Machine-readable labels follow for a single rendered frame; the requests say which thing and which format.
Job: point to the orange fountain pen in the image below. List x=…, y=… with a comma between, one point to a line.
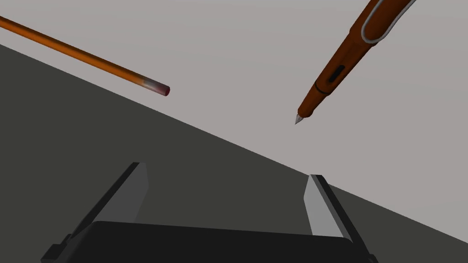
x=347, y=54

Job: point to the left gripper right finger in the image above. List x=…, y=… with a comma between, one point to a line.
x=321, y=210

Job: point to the orange pencil with eraser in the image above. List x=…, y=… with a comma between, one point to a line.
x=87, y=57

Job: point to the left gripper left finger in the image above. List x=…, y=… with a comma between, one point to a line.
x=122, y=199

